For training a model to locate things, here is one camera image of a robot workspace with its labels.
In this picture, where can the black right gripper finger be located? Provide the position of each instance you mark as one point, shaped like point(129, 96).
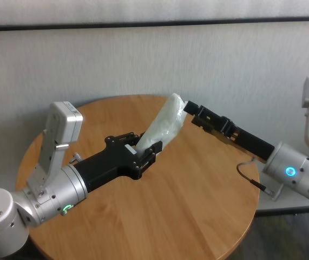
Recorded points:
point(201, 123)
point(191, 107)

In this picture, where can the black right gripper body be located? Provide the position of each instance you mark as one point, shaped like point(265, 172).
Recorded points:
point(249, 143)

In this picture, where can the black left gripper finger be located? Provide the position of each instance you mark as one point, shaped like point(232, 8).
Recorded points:
point(150, 155)
point(132, 138)

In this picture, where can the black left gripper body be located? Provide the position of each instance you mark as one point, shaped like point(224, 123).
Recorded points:
point(111, 162)

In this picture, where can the white sandbag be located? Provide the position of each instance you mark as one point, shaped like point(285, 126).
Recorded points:
point(165, 124)

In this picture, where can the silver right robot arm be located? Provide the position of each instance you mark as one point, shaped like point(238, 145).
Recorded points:
point(300, 173)

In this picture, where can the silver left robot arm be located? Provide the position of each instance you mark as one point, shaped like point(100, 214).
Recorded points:
point(56, 189)

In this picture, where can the black baseboard strip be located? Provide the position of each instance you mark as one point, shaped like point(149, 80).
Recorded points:
point(278, 212)

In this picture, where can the black wall rail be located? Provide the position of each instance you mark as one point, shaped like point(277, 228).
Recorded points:
point(143, 23)

